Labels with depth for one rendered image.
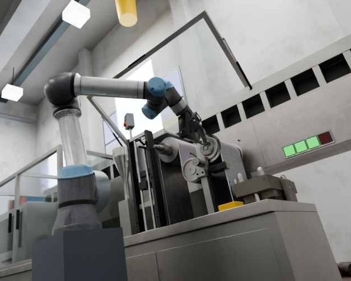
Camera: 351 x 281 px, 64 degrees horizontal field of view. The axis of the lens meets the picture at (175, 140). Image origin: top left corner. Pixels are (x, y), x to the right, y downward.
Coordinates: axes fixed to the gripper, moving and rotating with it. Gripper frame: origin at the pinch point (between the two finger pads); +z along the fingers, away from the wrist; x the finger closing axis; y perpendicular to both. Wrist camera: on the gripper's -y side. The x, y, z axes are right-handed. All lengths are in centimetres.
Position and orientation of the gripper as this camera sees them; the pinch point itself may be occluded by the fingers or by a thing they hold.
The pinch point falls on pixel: (203, 143)
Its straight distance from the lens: 139.1
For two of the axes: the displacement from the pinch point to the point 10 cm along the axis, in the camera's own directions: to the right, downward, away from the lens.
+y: 2.5, -5.7, 7.8
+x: -7.7, 3.6, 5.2
